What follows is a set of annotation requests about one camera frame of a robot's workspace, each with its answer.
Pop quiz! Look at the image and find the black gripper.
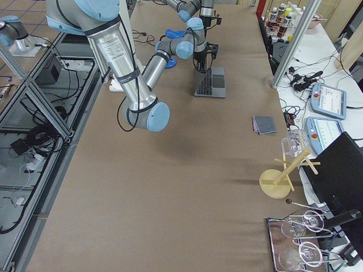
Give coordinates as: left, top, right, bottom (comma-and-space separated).
193, 42, 219, 68

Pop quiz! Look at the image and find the grey laptop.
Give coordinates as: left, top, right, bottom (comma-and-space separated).
194, 67, 226, 98

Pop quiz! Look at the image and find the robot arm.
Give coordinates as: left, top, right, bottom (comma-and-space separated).
46, 1, 170, 131
142, 1, 216, 90

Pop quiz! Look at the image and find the blue desk lamp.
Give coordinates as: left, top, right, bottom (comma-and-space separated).
165, 28, 191, 69

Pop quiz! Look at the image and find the folded grey cloth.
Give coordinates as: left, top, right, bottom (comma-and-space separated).
252, 116, 277, 135

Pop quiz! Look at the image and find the clear glass mug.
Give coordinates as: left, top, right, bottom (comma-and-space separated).
281, 129, 311, 158

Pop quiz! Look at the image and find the upper blue teach pendant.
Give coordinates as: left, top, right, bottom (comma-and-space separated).
310, 83, 347, 120

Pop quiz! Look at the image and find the blue teach pendant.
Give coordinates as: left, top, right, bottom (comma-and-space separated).
310, 83, 347, 120
305, 117, 344, 155

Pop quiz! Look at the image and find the lower blue teach pendant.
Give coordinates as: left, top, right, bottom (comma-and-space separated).
305, 117, 344, 155

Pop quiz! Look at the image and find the wooden cup stand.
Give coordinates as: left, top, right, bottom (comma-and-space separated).
259, 147, 321, 199

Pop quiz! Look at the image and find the black monitor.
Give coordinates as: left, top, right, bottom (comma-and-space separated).
302, 132, 362, 215

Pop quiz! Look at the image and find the upper wine glass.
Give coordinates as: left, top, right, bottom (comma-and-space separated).
281, 210, 324, 238

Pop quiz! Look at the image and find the wine glass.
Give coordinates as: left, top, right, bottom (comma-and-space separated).
278, 241, 323, 271
281, 210, 324, 238

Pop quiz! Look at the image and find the lower wine glass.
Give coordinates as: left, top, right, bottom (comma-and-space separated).
278, 241, 323, 271

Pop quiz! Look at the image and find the aluminium frame post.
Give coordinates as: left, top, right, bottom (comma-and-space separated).
271, 0, 321, 89

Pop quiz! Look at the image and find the wire glass rack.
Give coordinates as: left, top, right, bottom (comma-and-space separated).
265, 211, 345, 272

